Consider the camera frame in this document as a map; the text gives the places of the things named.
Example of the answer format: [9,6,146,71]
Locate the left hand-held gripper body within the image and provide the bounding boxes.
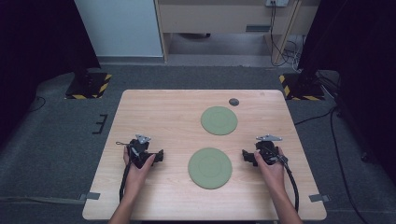
[126,133,157,170]

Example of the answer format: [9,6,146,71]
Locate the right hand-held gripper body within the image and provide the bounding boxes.
[254,133,290,166]

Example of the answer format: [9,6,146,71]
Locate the green round plate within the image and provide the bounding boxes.
[188,147,233,190]
[200,105,239,136]

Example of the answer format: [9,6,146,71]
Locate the person's left hand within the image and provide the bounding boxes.
[122,146,157,196]

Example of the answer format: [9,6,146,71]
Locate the person's right hand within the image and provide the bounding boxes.
[253,147,286,191]

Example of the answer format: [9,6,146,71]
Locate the black stand base yellow stripes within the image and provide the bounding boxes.
[278,72,326,102]
[64,72,113,100]

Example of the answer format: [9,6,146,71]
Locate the grey label on desk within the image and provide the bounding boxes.
[245,24,272,34]

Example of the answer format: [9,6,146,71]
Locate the black curtain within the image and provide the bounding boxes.
[0,0,102,147]
[297,0,396,185]

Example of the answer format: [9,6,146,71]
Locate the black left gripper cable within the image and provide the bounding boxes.
[119,160,134,203]

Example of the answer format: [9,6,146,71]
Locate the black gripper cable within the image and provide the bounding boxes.
[279,157,300,213]
[119,160,134,203]

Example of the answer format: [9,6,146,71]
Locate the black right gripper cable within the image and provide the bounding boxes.
[279,157,300,213]

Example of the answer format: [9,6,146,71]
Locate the grey table edge bracket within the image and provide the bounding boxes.
[78,191,102,202]
[308,193,332,203]

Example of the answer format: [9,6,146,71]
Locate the long black floor cable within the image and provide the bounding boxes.
[293,105,370,224]

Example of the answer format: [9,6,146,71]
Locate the black cables under desk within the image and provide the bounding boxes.
[268,1,306,68]

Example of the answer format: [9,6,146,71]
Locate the thin black floor cable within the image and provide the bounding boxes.
[27,95,47,114]

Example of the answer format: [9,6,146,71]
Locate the grey wall power outlet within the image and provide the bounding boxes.
[264,0,290,8]

